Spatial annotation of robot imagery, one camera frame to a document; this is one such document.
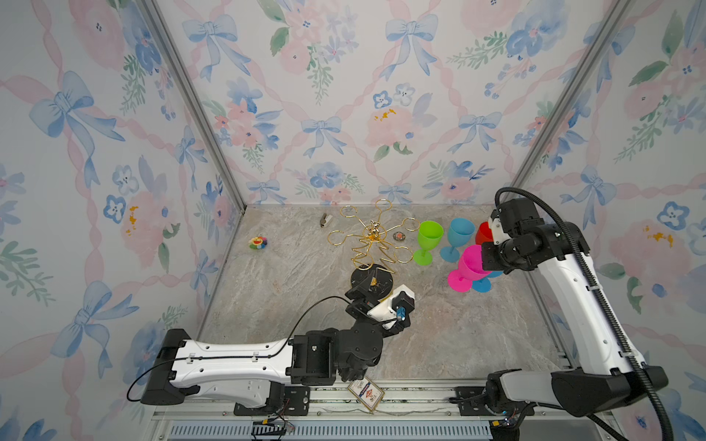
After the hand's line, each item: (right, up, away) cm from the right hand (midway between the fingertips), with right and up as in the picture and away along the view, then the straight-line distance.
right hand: (493, 257), depth 72 cm
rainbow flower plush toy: (-74, +3, +34) cm, 82 cm away
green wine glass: (-12, +5, +18) cm, 23 cm away
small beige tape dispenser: (-49, +12, +41) cm, 65 cm away
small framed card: (-33, -37, +2) cm, 50 cm away
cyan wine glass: (+9, -12, +25) cm, 30 cm away
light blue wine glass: (0, +7, +21) cm, 23 cm away
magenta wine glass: (-7, -3, -3) cm, 8 cm away
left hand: (-29, -5, -12) cm, 32 cm away
